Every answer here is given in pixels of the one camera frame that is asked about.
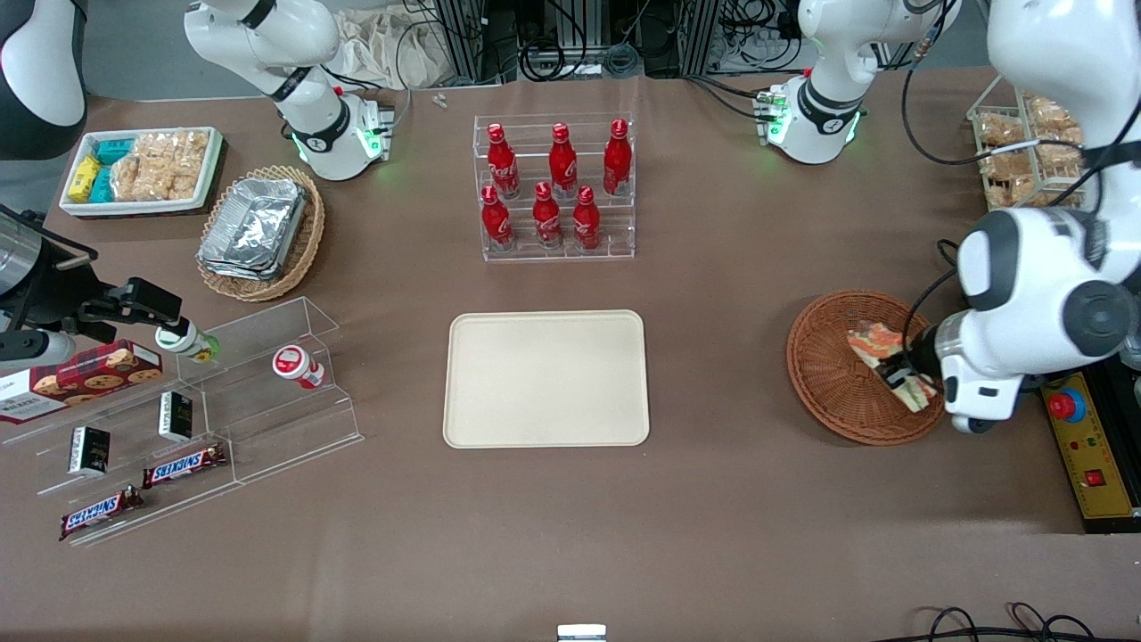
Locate clear acrylic bottle rack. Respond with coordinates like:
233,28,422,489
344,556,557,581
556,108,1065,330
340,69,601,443
473,113,636,262

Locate red cola bottle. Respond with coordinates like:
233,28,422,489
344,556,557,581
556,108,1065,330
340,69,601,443
532,182,564,250
548,123,579,200
480,185,514,251
487,123,522,200
571,185,603,251
603,119,633,197

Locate brown snickers bar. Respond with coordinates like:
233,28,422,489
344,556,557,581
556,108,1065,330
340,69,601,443
59,486,145,543
143,443,229,490

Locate aluminium foil tray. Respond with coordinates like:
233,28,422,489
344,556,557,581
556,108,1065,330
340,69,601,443
203,177,309,268
197,239,288,284

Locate white wire basket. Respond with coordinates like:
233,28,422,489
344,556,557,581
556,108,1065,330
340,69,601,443
966,75,1090,212

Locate oval tan wicker basket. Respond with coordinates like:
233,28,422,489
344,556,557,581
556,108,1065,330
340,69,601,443
195,165,326,303

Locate cream plastic tray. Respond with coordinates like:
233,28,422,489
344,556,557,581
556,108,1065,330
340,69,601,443
443,309,651,449

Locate triangular sandwich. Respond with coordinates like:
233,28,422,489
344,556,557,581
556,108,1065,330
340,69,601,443
845,321,943,415

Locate yellow emergency stop control box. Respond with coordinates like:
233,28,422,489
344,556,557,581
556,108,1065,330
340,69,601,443
1038,369,1141,535

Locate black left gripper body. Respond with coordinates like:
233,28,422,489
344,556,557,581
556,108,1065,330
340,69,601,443
907,325,945,374

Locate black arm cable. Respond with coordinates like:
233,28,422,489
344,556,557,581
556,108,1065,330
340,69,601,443
898,266,962,362
899,34,1112,170

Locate red tartan cookie box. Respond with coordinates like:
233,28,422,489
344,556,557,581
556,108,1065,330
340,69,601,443
0,340,165,426

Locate small black box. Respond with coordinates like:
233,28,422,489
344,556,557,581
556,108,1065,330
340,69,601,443
159,391,194,443
69,426,112,477

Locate beige cloth bag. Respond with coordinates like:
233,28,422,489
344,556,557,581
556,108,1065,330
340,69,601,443
333,7,448,91

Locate white bottle with green cap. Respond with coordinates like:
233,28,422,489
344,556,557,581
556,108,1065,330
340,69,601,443
154,319,221,365

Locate aluminium frame post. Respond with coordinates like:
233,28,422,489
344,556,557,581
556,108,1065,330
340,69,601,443
433,0,488,86
690,0,725,78

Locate clear bag of rice crackers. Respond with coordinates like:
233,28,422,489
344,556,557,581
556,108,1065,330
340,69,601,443
111,153,202,203
132,131,211,176

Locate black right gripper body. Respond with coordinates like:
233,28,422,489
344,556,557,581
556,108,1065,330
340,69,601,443
25,234,106,333

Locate clear acrylic stepped shelf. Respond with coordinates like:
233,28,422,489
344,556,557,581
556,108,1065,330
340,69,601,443
0,297,365,547

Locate black floor cable bundle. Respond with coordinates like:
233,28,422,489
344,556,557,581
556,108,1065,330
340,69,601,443
899,602,1108,642

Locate small bottle with red lid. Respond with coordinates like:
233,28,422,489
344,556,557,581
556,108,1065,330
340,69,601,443
272,345,327,391

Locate yellow snack packet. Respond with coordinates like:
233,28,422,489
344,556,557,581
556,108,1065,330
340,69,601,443
69,156,103,204

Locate coiled black cable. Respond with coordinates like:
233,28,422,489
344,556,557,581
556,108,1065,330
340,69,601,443
521,39,566,82

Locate round brown wicker basket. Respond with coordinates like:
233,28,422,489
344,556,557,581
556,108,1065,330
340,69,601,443
786,290,949,446

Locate white rectangular snack tray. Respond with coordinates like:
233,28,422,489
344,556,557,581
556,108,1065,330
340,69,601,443
59,127,224,219

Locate clear pack of fried snacks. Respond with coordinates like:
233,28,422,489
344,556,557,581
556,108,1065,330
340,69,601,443
1025,93,1085,135
975,148,1037,185
975,113,1027,150
984,178,1042,210

